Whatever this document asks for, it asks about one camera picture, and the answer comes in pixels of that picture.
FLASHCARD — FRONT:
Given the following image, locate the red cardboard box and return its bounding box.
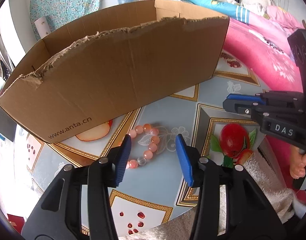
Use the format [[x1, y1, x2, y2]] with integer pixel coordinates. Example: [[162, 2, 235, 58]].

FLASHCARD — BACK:
[[7, 214, 27, 230]]

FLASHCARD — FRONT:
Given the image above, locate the black flat panel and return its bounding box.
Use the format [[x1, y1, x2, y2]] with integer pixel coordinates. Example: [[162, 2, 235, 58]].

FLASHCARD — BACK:
[[0, 104, 17, 142]]

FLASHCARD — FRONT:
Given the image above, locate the pink floral blanket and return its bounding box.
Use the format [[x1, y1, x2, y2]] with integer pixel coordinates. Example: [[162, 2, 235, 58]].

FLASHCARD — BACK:
[[220, 5, 306, 208]]

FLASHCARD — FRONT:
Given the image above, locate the person's right hand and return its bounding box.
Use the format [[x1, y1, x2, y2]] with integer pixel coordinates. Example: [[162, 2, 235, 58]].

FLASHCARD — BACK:
[[289, 145, 306, 180]]

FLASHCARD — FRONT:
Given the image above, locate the pink bead bracelet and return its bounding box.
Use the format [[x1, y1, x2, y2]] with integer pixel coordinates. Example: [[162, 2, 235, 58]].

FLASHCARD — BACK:
[[121, 123, 160, 170]]

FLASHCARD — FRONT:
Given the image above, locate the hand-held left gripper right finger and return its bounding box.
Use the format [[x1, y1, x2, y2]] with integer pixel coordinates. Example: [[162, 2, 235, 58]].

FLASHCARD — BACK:
[[175, 134, 286, 240]]

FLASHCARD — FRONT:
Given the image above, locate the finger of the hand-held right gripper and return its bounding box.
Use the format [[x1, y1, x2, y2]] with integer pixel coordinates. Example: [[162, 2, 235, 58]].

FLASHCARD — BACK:
[[222, 99, 259, 116], [226, 91, 305, 105]]

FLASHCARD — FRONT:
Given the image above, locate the teal floral hanging cloth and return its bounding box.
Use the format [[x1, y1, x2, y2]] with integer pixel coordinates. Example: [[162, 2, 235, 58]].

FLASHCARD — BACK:
[[30, 0, 110, 40]]

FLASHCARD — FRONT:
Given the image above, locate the brown cardboard box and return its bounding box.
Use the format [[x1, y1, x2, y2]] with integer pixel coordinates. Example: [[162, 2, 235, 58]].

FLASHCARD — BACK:
[[0, 0, 230, 144]]

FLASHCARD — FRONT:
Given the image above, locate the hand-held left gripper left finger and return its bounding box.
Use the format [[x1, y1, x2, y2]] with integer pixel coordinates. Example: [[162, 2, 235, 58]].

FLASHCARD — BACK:
[[22, 134, 132, 240]]

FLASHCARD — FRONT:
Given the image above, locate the white fluffy blanket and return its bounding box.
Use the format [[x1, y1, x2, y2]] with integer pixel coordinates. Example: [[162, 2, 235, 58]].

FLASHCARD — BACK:
[[118, 145, 306, 240]]

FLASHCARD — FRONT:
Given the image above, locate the white paper sheet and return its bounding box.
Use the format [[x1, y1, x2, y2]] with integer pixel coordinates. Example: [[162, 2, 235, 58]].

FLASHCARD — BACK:
[[34, 16, 51, 40]]

